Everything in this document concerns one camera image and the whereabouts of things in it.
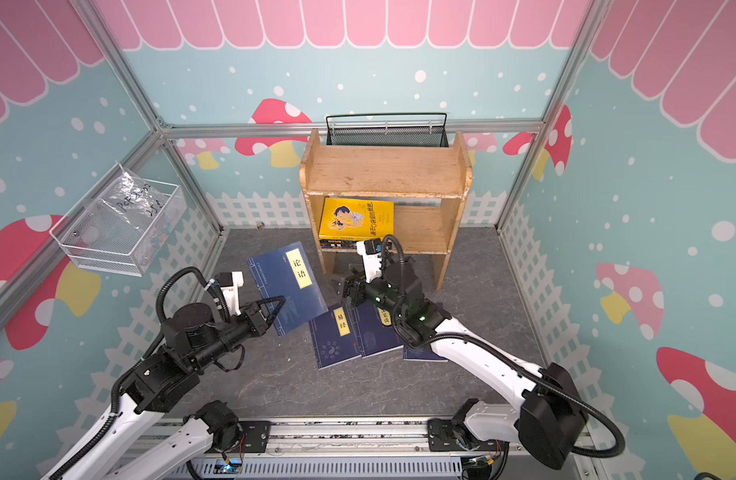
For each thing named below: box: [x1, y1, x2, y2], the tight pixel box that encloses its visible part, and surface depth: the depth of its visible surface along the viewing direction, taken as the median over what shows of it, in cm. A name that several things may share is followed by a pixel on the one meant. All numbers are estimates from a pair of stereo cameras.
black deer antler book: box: [319, 239, 358, 250], surface depth 86 cm
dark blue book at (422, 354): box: [403, 344, 449, 363], surface depth 89 cm
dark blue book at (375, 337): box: [356, 300, 404, 357], surface depth 93 cm
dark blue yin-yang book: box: [309, 304, 362, 370], surface depth 91 cm
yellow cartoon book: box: [318, 197, 395, 241], surface depth 87 cm
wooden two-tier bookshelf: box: [300, 129, 473, 291], surface depth 77 cm
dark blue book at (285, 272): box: [247, 241, 329, 336], surface depth 69 cm
